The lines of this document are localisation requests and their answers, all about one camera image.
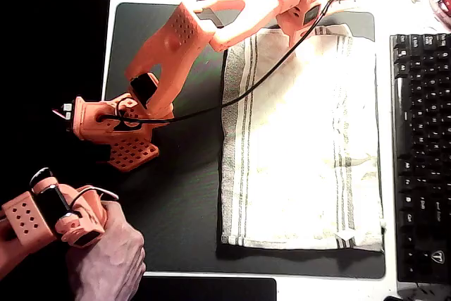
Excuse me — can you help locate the white grey-striped towel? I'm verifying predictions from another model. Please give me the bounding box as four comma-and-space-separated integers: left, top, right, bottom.
220, 23, 386, 254

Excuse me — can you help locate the orange leader arm controller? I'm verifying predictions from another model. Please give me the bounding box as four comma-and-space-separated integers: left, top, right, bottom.
1, 166, 121, 250

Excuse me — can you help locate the person's right hand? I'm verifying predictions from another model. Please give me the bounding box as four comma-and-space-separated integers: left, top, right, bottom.
65, 200, 147, 301

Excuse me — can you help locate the person's left hand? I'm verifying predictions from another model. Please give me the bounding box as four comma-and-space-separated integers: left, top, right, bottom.
0, 214, 31, 281

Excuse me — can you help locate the black computer keyboard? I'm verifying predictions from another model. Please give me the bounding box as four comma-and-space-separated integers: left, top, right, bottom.
389, 32, 451, 285

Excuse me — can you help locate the dark desk mat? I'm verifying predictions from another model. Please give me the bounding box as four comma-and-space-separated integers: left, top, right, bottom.
101, 1, 387, 280

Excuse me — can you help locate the black camera cable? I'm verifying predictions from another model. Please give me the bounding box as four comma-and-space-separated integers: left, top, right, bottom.
98, 0, 338, 126

